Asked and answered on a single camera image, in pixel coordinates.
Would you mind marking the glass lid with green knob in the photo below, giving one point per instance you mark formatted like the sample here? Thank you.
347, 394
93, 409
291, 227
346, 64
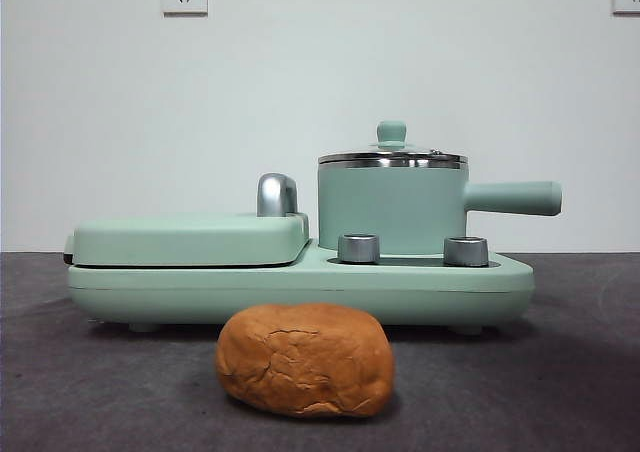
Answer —
392, 132

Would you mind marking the brown potato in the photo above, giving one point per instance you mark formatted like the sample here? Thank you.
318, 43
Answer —
305, 359

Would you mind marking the silver control knob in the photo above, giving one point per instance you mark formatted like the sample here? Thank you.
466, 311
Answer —
359, 249
465, 252

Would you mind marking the mint green breakfast machine base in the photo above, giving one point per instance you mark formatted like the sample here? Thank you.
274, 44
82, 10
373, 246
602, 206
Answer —
300, 292

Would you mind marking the mint green griddle cover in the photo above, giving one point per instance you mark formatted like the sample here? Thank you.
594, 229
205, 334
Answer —
180, 237

